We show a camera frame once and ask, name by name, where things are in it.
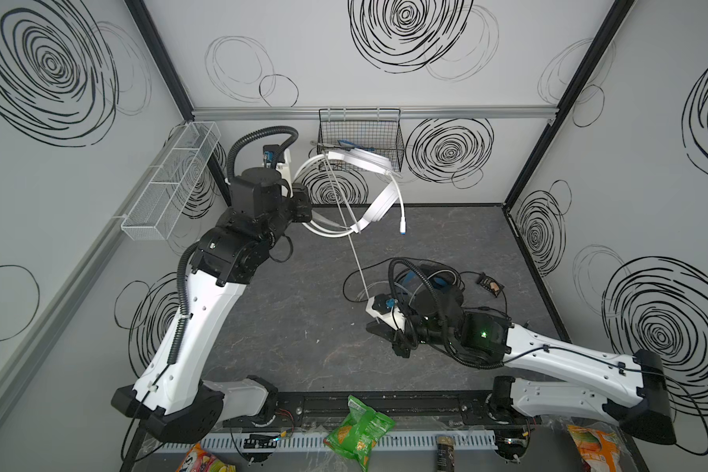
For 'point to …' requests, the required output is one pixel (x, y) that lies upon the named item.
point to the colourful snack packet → (198, 460)
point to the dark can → (445, 453)
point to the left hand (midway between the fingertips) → (302, 185)
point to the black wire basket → (374, 129)
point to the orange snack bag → (600, 449)
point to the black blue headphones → (431, 289)
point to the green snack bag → (357, 436)
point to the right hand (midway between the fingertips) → (365, 329)
